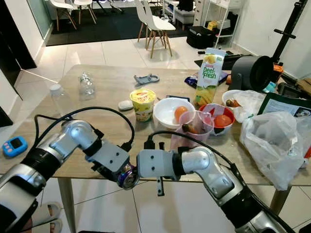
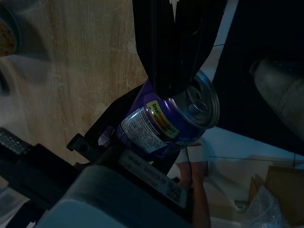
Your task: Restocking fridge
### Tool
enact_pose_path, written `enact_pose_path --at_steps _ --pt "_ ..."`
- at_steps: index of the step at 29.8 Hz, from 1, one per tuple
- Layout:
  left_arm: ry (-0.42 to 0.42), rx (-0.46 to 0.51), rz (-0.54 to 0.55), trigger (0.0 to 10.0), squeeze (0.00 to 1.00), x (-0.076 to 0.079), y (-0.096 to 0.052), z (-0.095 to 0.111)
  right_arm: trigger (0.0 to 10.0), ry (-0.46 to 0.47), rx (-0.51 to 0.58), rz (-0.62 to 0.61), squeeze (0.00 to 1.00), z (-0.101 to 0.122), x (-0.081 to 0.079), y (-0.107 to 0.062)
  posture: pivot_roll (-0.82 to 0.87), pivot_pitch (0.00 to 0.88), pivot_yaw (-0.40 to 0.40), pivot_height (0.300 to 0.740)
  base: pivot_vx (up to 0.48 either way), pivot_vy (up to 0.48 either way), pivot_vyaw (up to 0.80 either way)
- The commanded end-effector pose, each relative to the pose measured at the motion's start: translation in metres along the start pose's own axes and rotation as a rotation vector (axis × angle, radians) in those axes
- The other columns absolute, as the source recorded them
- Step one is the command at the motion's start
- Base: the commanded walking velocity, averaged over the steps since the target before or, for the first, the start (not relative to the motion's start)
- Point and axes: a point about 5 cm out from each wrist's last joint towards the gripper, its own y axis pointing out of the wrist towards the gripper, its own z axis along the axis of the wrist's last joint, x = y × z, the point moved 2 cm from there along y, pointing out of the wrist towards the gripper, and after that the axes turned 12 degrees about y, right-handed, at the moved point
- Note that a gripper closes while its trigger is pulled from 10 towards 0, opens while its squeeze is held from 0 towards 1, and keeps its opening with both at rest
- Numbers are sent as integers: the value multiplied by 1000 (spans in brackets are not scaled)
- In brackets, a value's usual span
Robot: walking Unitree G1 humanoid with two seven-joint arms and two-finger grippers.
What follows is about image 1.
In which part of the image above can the purple drink can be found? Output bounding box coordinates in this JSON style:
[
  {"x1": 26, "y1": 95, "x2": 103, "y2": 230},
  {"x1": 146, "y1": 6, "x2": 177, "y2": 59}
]
[{"x1": 119, "y1": 164, "x2": 140, "y2": 190}]

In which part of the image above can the pink translucent plastic cup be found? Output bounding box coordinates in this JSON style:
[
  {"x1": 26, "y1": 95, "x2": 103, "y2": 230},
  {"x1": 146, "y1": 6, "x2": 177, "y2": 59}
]
[{"x1": 170, "y1": 111, "x2": 216, "y2": 151}]

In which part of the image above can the brown root vegetable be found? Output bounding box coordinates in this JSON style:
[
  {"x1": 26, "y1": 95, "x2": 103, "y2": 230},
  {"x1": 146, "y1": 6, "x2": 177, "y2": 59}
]
[{"x1": 182, "y1": 122, "x2": 203, "y2": 135}]

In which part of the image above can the large white bowl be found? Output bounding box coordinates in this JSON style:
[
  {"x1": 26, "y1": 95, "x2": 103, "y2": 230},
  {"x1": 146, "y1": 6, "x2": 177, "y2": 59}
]
[{"x1": 153, "y1": 97, "x2": 195, "y2": 130}]

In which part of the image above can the small white oval object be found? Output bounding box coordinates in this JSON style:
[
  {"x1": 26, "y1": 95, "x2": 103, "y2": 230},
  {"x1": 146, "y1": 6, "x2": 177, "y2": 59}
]
[{"x1": 118, "y1": 100, "x2": 133, "y2": 111}]

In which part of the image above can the person's foot in grey slipper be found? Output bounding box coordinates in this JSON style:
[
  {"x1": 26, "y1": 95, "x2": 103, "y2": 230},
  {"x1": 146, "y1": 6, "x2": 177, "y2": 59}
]
[{"x1": 24, "y1": 201, "x2": 64, "y2": 233}]

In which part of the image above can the orange fruit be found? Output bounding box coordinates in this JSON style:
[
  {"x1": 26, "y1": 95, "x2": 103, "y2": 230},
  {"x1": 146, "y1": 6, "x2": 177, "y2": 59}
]
[{"x1": 174, "y1": 106, "x2": 190, "y2": 123}]

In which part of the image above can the yellow instant noodle cup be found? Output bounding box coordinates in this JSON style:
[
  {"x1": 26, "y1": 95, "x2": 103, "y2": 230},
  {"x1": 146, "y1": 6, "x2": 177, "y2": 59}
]
[{"x1": 130, "y1": 89, "x2": 157, "y2": 122}]

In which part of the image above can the light wooden dining table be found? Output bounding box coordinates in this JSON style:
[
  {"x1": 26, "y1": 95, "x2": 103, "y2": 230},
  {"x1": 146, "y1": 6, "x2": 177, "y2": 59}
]
[{"x1": 0, "y1": 65, "x2": 311, "y2": 233}]

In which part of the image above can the clear bottle with white cap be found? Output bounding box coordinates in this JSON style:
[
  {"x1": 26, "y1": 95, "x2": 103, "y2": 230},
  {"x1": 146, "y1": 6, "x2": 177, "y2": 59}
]
[{"x1": 51, "y1": 83, "x2": 76, "y2": 117}]

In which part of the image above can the red tomato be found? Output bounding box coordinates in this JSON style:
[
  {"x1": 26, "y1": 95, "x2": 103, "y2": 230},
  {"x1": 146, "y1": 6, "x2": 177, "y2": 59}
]
[{"x1": 213, "y1": 114, "x2": 233, "y2": 129}]

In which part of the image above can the crumpled clear plastic bottle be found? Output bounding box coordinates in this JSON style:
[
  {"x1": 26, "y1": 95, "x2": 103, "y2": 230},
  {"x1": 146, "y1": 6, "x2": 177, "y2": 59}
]
[{"x1": 79, "y1": 72, "x2": 97, "y2": 97}]

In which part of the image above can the blue digital timer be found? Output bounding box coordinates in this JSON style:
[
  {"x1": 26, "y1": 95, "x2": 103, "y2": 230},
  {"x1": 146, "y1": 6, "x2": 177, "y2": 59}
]
[{"x1": 2, "y1": 136, "x2": 29, "y2": 157}]

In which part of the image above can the red bowl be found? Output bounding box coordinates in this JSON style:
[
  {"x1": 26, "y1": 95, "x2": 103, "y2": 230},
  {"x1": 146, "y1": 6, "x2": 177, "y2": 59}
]
[{"x1": 198, "y1": 103, "x2": 235, "y2": 130}]

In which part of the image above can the blue grey bottle opener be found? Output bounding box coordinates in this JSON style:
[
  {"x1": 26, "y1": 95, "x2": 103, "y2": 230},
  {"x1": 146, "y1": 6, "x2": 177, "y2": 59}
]
[{"x1": 134, "y1": 73, "x2": 160, "y2": 86}]

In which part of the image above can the purple snack bag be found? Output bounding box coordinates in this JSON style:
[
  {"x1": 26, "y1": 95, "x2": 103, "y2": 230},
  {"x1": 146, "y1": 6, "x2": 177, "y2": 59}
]
[{"x1": 185, "y1": 73, "x2": 200, "y2": 88}]

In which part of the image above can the small white bowl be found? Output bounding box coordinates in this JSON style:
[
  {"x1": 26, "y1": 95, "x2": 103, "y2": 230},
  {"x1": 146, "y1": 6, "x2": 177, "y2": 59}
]
[{"x1": 222, "y1": 89, "x2": 249, "y2": 109}]

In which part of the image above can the large white plastic bag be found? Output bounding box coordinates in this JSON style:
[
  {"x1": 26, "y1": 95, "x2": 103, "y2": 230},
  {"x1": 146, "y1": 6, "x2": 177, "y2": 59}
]
[{"x1": 241, "y1": 111, "x2": 311, "y2": 191}]

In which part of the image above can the green yellow juice carton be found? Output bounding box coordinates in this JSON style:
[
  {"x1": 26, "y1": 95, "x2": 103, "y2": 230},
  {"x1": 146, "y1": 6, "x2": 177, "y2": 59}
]
[{"x1": 194, "y1": 48, "x2": 227, "y2": 105}]

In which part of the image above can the small crumpled clear bag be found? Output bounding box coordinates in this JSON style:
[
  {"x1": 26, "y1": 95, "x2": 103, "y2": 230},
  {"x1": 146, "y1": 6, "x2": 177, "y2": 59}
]
[{"x1": 233, "y1": 90, "x2": 268, "y2": 120}]

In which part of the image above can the grey round appliance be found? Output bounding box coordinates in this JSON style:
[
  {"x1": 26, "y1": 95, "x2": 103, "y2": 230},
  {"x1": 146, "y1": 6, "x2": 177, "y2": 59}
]
[{"x1": 230, "y1": 54, "x2": 276, "y2": 92}]

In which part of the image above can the black bag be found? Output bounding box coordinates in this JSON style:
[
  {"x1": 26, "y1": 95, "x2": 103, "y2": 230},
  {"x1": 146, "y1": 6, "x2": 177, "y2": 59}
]
[{"x1": 186, "y1": 25, "x2": 217, "y2": 50}]

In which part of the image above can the white chair with wooden legs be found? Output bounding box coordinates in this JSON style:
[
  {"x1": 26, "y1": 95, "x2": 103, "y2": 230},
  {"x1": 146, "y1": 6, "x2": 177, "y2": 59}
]
[
  {"x1": 134, "y1": 0, "x2": 177, "y2": 59},
  {"x1": 49, "y1": 0, "x2": 79, "y2": 33}
]

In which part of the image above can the black stand pole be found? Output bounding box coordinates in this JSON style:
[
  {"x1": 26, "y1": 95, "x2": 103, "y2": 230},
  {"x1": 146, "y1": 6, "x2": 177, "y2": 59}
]
[{"x1": 270, "y1": 0, "x2": 310, "y2": 64}]

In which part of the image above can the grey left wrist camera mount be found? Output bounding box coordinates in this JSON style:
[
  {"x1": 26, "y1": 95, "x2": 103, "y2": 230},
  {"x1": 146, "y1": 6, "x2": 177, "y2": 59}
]
[{"x1": 96, "y1": 141, "x2": 135, "y2": 173}]

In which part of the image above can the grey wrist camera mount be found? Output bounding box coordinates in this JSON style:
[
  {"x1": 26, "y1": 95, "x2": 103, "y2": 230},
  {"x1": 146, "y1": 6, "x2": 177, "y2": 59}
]
[
  {"x1": 96, "y1": 141, "x2": 135, "y2": 173},
  {"x1": 137, "y1": 150, "x2": 174, "y2": 180}
]

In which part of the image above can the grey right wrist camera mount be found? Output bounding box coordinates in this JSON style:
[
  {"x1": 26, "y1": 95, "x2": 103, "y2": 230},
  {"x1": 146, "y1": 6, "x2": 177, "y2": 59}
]
[{"x1": 137, "y1": 150, "x2": 174, "y2": 180}]

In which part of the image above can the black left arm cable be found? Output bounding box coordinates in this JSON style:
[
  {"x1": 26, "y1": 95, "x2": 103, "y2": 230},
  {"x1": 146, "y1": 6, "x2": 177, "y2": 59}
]
[{"x1": 35, "y1": 106, "x2": 136, "y2": 152}]

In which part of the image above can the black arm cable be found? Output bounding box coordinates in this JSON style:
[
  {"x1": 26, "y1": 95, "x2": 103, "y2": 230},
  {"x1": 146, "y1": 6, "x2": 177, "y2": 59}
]
[
  {"x1": 146, "y1": 130, "x2": 273, "y2": 195},
  {"x1": 35, "y1": 106, "x2": 136, "y2": 152}
]

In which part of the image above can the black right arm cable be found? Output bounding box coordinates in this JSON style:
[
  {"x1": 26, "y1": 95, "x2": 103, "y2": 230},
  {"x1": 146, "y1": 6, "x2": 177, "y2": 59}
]
[{"x1": 146, "y1": 130, "x2": 273, "y2": 195}]

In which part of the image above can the white wire shelf rack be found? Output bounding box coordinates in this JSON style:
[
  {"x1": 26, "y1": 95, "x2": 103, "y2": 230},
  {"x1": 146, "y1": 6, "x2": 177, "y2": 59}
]
[{"x1": 194, "y1": 0, "x2": 244, "y2": 47}]

